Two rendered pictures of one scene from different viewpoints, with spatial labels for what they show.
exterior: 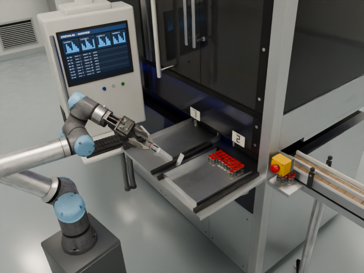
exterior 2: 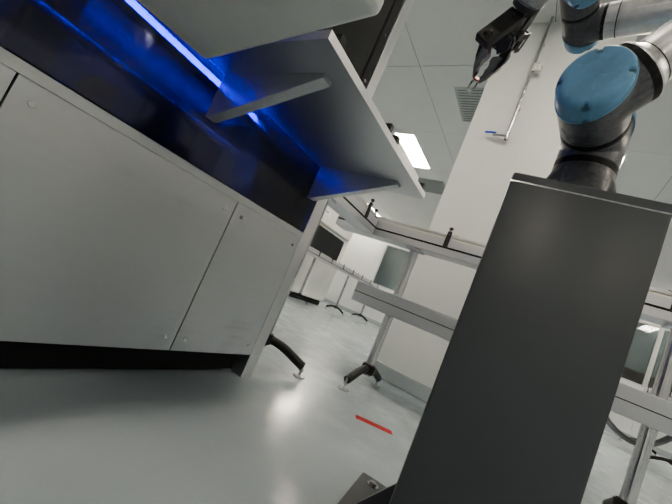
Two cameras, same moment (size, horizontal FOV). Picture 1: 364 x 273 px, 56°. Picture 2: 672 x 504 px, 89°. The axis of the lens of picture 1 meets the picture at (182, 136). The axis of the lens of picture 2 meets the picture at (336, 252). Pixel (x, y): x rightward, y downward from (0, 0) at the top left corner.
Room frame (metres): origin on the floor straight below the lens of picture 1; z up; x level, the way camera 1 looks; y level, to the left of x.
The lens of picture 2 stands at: (1.67, 0.95, 0.45)
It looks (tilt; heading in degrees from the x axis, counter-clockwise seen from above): 6 degrees up; 248
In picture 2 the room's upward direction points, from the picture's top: 23 degrees clockwise
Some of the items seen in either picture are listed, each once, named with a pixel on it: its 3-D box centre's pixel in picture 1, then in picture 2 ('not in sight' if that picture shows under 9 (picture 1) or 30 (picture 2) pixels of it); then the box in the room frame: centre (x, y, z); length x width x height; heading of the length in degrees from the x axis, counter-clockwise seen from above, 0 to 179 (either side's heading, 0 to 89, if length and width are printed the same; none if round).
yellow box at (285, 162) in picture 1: (281, 164); not in sight; (1.23, -0.45, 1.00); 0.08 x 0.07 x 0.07; 126
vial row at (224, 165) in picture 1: (223, 164); not in sight; (1.36, -0.20, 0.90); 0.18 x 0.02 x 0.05; 35
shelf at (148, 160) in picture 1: (192, 160); (323, 133); (1.46, -0.05, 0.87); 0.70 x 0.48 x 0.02; 36
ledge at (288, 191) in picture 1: (287, 183); not in sight; (1.24, -0.49, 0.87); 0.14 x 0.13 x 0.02; 126
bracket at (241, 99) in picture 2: not in sight; (262, 100); (1.66, 0.10, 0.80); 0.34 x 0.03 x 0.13; 126
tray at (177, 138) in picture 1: (183, 137); not in sight; (1.64, -0.01, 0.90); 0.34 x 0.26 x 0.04; 126
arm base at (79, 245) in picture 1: (77, 233); (577, 189); (1.03, 0.47, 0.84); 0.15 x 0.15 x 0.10
